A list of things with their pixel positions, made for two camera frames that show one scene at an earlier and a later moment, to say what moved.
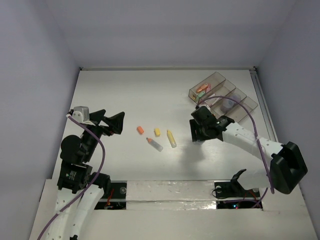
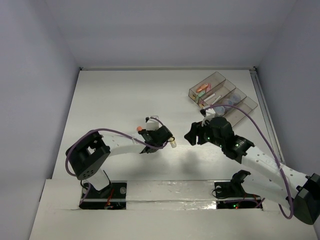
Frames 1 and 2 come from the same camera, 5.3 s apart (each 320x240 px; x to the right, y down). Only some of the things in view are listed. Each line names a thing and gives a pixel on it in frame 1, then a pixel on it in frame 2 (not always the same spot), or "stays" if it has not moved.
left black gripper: [100, 125] to [163, 134]
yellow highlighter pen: [171, 138] stays
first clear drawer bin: [205, 86] stays
